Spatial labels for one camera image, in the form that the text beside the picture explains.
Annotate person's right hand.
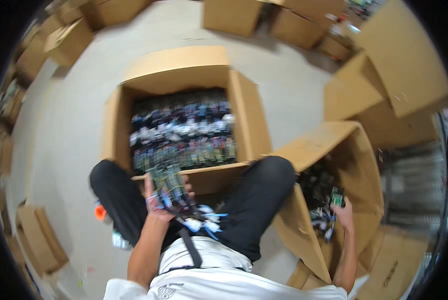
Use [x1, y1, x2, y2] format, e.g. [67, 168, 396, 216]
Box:
[330, 197, 356, 234]

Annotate person's left hand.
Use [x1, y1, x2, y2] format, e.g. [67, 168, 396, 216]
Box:
[144, 173, 195, 223]

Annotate green carded packet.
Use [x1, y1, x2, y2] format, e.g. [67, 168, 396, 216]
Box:
[330, 187, 346, 209]

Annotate bundle of carded packets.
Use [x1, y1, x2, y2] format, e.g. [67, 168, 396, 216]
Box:
[147, 165, 229, 241]

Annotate tilted open cardboard box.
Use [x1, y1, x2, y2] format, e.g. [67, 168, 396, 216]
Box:
[263, 121, 385, 285]

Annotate heap of loose packets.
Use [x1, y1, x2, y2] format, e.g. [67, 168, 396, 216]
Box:
[297, 159, 346, 242]

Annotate flat cardboard box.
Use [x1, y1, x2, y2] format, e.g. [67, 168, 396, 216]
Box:
[355, 225, 431, 300]

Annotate person's legs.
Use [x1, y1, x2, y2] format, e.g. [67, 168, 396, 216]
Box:
[90, 155, 297, 263]

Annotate person's body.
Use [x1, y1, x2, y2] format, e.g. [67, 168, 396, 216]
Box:
[103, 236, 349, 300]

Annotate tall cardboard box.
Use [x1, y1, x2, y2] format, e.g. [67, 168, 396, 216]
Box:
[324, 0, 448, 151]

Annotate rows of carded packets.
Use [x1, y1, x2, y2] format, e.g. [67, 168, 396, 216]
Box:
[129, 88, 238, 175]

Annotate large open cardboard box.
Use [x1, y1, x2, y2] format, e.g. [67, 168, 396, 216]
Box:
[101, 46, 272, 196]

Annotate clear plastic bag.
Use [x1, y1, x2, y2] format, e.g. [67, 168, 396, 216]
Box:
[111, 228, 132, 251]

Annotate orange plastic object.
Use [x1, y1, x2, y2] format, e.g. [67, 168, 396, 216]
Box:
[94, 200, 107, 222]

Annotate small open cardboard box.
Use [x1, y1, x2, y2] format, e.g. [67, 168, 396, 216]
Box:
[15, 204, 69, 278]

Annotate stack of cardboard boxes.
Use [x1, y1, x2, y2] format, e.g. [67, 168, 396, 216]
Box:
[0, 0, 151, 177]

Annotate metal wire rack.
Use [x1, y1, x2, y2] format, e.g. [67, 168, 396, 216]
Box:
[378, 109, 448, 233]

